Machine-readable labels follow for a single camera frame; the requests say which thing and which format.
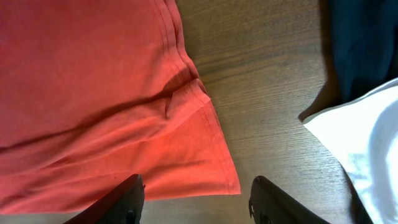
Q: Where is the white graphic t-shirt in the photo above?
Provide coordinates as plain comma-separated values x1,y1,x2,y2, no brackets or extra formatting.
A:
303,79,397,223

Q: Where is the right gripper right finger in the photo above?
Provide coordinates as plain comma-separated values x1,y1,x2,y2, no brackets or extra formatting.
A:
249,175,329,224

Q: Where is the red soccer t-shirt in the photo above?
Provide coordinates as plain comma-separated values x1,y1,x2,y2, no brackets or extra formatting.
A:
1,0,241,215

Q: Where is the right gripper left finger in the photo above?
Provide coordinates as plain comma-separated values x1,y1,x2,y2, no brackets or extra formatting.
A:
65,174,145,224

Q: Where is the navy blue garment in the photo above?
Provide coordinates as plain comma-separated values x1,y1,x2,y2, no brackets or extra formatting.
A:
328,0,397,102

